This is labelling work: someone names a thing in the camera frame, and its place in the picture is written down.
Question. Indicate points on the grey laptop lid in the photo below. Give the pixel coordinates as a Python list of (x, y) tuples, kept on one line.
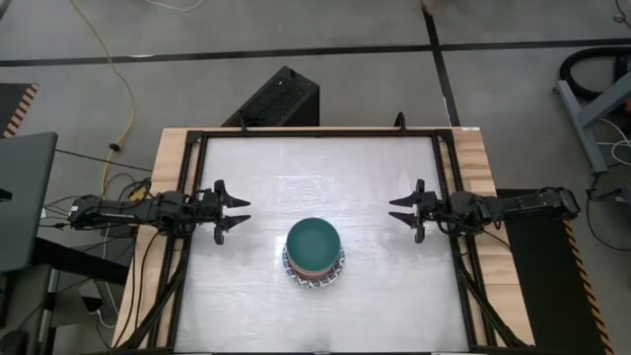
[(27, 197)]

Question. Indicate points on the black mat striped orange edge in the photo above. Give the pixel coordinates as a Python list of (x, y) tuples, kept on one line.
[(537, 276), (12, 103)]

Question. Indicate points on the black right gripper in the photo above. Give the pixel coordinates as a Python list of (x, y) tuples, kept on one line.
[(429, 209)]

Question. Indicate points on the black computer tower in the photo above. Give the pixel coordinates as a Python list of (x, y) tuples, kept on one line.
[(276, 98)]

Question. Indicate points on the green plastic bowl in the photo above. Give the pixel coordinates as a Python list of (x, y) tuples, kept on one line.
[(313, 244)]

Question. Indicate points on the black side desk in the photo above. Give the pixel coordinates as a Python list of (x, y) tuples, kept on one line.
[(79, 261)]

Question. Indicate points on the grey metal stand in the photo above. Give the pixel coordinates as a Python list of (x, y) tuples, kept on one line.
[(581, 125)]

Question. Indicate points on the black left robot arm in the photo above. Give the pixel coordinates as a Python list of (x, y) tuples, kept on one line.
[(123, 212)]

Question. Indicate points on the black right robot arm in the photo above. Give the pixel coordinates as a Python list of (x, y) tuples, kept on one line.
[(517, 204)]

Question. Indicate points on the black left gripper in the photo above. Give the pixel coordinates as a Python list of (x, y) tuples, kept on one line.
[(209, 209)]

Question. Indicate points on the black metal table frame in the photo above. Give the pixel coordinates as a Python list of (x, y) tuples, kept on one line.
[(320, 133)]

